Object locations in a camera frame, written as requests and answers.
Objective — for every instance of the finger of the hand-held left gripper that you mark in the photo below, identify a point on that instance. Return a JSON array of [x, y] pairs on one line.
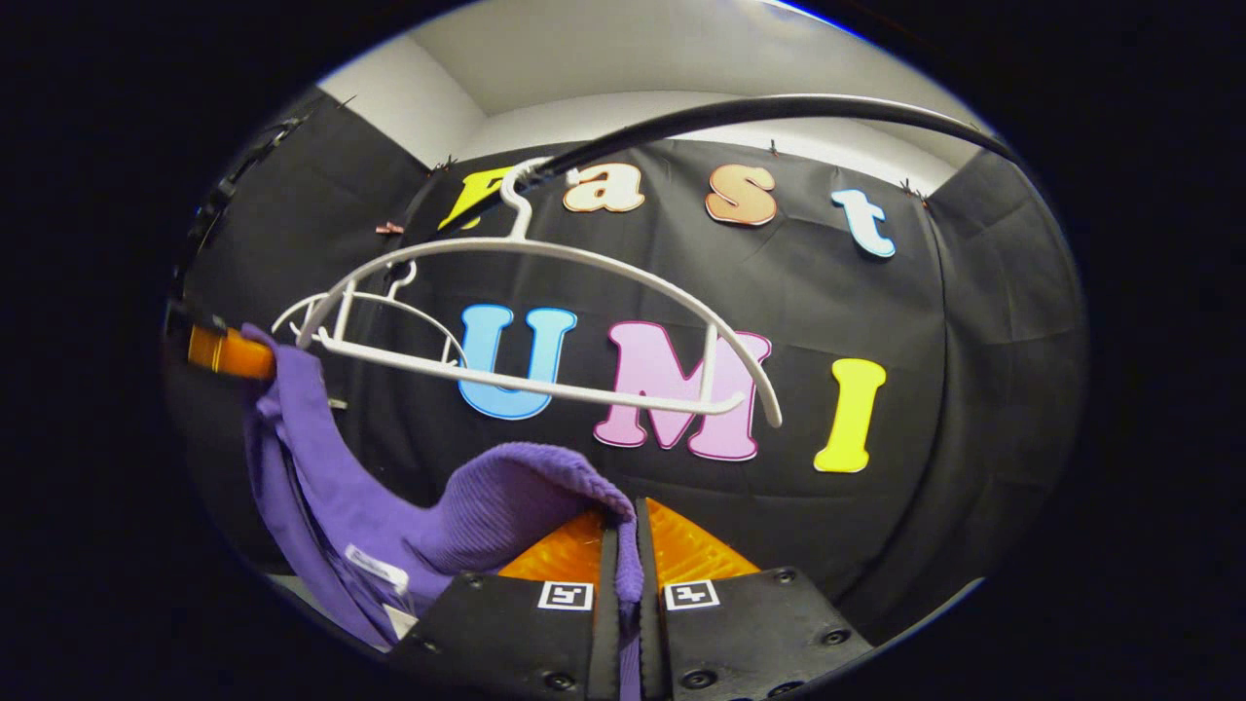
[[234, 352]]

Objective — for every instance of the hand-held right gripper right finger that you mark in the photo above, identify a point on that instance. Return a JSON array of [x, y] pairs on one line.
[[750, 643]]

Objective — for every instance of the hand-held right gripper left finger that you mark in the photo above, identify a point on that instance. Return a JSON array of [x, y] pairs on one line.
[[506, 643]]

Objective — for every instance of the large white clothes hanger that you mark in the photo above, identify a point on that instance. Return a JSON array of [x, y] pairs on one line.
[[584, 255]]

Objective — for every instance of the small white clothes hanger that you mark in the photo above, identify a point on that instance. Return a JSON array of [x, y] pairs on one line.
[[428, 316]]

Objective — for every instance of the black clothes rack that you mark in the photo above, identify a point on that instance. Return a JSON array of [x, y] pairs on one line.
[[779, 105]]

